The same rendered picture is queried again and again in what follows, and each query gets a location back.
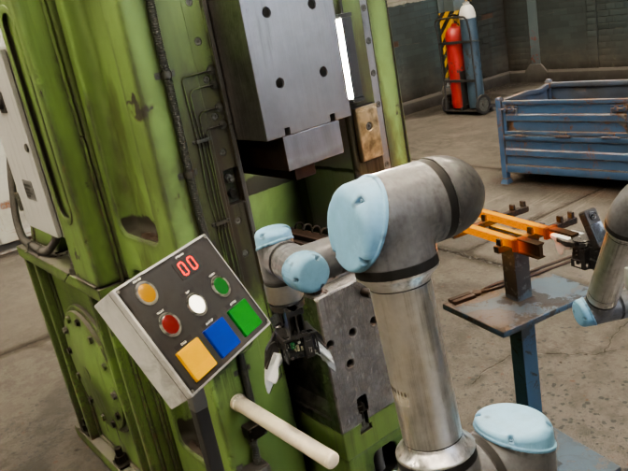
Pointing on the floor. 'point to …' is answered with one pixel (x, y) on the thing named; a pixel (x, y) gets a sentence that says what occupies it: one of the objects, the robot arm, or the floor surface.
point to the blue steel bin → (565, 130)
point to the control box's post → (198, 405)
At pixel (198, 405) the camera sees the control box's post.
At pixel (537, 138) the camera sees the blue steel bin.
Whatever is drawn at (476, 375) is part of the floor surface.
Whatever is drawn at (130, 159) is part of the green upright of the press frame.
